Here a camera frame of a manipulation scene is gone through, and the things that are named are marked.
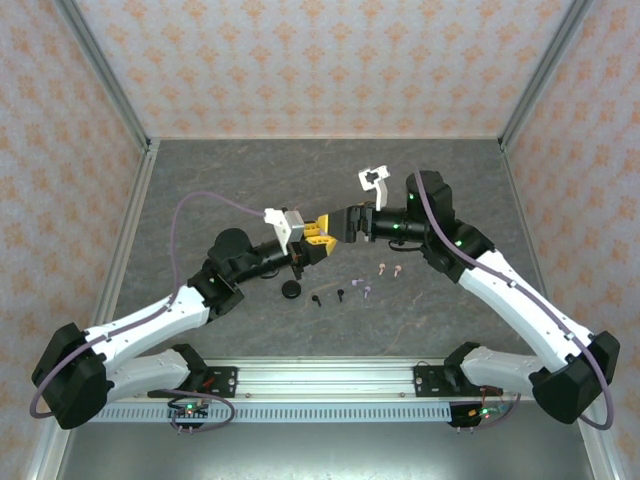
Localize small circuit board with LEDs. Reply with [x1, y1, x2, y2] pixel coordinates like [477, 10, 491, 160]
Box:
[467, 404, 506, 421]
[169, 399, 211, 421]

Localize grey metal panel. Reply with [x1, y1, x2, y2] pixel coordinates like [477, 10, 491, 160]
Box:
[54, 422, 601, 480]

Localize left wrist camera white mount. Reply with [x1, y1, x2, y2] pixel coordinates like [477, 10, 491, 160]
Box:
[261, 206, 306, 257]

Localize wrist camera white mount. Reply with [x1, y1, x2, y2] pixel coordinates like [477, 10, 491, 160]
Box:
[261, 206, 306, 257]
[355, 163, 390, 211]

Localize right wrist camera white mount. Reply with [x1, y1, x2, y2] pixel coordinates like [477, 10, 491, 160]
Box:
[355, 163, 390, 211]

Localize aluminium table side rail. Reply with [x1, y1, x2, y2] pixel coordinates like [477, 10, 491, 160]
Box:
[499, 141, 627, 480]
[24, 139, 162, 480]

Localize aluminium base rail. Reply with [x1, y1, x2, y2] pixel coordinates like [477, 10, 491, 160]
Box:
[234, 363, 419, 401]

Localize thin purple board cable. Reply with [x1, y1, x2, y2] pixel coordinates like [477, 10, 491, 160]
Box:
[449, 394, 524, 435]
[168, 390, 236, 435]

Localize white slotted cable duct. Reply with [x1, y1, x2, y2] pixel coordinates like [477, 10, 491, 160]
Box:
[97, 402, 455, 425]

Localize aluminium frame corner post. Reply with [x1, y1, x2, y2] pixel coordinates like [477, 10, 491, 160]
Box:
[52, 0, 154, 151]
[498, 0, 599, 151]

